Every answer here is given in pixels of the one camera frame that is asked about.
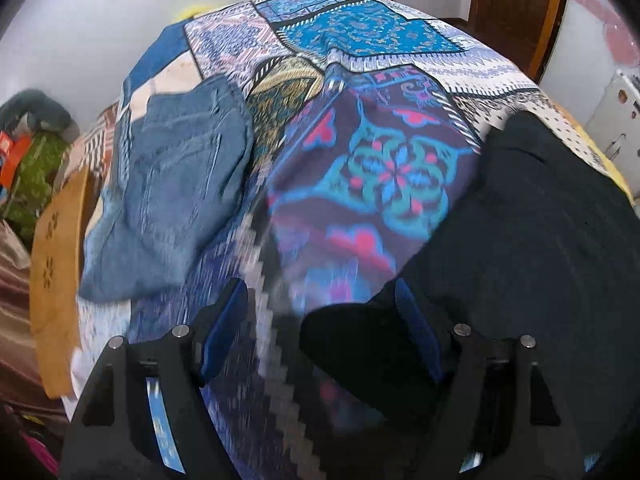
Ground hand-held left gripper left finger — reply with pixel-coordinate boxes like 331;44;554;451
59;277;250;480

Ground yellow foam arc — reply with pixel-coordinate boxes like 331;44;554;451
177;4;222;22

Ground patchwork printed blanket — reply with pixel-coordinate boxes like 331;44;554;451
65;0;636;480

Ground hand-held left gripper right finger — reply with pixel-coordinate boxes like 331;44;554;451
394;279;589;480

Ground grey plush pillow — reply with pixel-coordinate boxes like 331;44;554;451
0;89;81;137

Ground blue jeans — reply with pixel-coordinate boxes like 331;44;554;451
80;76;255;303

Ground green patterned storage bag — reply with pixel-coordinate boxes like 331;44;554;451
0;132;69;235

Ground wooden door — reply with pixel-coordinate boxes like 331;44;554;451
470;0;574;83

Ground orange box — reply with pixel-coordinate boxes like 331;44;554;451
0;132;32;187

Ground bamboo lap table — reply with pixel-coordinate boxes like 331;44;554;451
29;170;99;401

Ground black pants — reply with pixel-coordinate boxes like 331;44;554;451
300;110;640;480

